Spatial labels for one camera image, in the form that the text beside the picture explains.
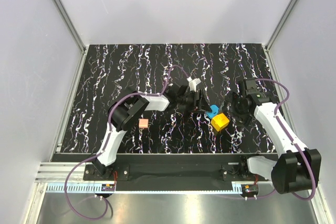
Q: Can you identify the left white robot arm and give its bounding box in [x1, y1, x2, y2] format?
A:
[92, 84, 212, 180]

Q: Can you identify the pink plug adapter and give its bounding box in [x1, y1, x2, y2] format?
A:
[139, 119, 149, 129]

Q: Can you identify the right aluminium frame post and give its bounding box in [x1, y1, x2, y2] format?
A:
[265, 0, 299, 51]

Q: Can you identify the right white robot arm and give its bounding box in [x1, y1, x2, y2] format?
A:
[225, 78, 322, 200]

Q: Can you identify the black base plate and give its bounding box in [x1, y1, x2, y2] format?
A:
[83, 154, 264, 193]

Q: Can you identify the left aluminium frame post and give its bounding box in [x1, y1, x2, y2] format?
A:
[39, 0, 89, 53]

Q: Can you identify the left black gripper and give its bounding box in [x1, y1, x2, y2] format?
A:
[176, 90, 212, 114]

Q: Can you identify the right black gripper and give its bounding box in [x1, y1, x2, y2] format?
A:
[217, 90, 252, 127]

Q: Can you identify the aluminium frame post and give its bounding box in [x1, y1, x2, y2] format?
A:
[39, 0, 89, 53]
[265, 0, 299, 51]

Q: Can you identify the slotted cable duct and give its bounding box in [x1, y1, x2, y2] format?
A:
[46, 183, 116, 194]

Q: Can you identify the blue folding extension socket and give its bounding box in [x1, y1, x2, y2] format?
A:
[205, 104, 219, 119]

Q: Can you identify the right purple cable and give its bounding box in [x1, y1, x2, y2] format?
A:
[246, 78, 317, 201]

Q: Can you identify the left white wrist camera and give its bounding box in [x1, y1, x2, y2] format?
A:
[187, 77, 201, 92]

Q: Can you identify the yellow socket cube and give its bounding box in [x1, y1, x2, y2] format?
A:
[211, 113, 230, 132]

